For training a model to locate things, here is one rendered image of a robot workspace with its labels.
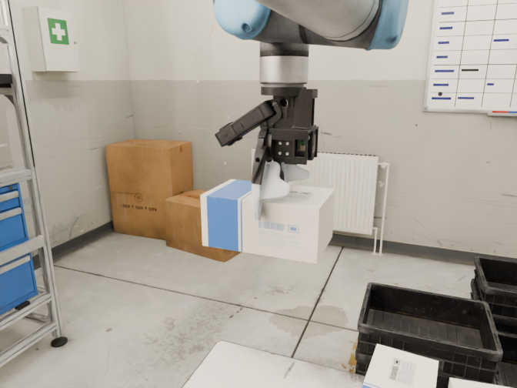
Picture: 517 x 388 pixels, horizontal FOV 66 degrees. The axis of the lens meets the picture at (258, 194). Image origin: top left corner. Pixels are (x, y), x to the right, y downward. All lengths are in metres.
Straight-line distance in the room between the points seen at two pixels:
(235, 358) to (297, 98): 0.63
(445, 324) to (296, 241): 1.08
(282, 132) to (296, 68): 0.09
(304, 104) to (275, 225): 0.19
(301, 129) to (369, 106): 2.53
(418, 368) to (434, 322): 0.75
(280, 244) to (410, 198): 2.64
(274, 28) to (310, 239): 0.30
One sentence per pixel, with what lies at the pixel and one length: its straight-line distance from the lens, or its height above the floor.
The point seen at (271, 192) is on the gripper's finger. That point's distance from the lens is 0.61.
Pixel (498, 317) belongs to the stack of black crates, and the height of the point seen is 0.48.
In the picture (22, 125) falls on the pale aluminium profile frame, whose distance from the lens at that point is 2.07.
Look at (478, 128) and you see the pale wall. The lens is 3.16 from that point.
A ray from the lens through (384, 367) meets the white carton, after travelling 0.88.
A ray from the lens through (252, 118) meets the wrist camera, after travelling 0.64.
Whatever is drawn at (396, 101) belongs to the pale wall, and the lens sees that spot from 3.13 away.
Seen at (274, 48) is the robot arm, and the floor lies 1.37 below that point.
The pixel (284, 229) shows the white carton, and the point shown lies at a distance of 0.62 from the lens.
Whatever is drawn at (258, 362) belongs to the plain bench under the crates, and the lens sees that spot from 1.00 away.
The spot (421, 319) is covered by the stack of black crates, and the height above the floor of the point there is 0.49.
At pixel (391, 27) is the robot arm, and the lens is 0.47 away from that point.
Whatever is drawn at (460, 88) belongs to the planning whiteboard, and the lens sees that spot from 3.12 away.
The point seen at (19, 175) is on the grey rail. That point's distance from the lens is 2.06.
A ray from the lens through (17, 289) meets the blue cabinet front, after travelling 2.18.
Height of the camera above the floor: 1.32
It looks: 16 degrees down
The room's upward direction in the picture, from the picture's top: straight up
